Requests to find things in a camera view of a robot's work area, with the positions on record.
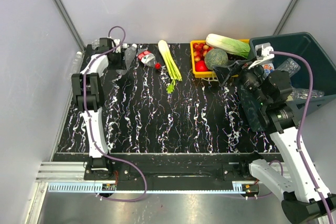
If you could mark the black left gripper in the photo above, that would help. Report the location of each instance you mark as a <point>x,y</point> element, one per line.
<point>121,60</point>

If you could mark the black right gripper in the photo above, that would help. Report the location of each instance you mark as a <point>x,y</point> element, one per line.
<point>222,72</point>

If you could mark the clear bottle back row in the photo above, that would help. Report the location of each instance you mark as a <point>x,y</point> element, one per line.
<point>95,44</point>

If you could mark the clear crushed bottle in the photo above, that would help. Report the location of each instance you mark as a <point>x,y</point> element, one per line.
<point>130,54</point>

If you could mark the clear bottle blue red label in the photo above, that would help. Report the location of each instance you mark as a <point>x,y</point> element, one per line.
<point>268,68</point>

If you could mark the red label crushed bottle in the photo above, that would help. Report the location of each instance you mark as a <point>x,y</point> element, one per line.
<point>148,59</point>

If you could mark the clear ribbed bottle white cap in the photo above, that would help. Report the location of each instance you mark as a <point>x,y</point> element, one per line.
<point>290,66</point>

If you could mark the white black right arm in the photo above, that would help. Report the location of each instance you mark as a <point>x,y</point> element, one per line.
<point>304,197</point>

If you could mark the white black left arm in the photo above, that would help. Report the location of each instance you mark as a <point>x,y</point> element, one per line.
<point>89,98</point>

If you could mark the dark green plastic bin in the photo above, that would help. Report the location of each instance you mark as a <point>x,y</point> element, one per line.
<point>302,44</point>

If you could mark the green netted melon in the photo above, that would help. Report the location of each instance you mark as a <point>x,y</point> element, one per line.
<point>216,57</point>

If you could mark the yellow plastic tray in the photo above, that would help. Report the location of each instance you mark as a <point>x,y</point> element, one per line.
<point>210,73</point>

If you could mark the red apple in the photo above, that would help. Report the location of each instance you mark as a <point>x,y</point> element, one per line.
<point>200,66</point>

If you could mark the napa cabbage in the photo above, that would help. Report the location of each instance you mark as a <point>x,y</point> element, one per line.
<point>231,46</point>

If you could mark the celery stalk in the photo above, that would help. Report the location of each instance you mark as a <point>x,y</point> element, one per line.
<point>171,66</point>

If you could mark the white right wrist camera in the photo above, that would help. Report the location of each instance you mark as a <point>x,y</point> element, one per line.
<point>263,54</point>

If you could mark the aluminium frame post left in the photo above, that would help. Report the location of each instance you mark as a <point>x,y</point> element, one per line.
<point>69,23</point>

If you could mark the aluminium front rail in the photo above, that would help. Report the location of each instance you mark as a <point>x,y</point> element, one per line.
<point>67,177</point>

